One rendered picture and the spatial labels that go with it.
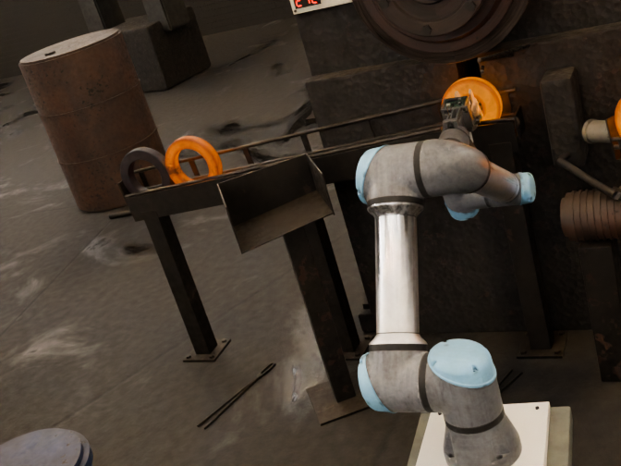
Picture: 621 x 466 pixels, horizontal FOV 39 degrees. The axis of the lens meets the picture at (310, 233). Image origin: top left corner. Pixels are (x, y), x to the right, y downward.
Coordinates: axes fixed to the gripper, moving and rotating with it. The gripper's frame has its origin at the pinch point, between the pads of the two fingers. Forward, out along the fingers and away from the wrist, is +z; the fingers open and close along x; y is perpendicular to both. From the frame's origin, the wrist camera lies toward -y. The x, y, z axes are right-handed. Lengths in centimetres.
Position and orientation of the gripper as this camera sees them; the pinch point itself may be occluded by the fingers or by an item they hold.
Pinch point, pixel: (469, 100)
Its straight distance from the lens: 235.8
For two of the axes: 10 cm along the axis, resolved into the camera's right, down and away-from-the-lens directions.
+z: 2.9, -6.7, 6.8
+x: -8.9, 0.7, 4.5
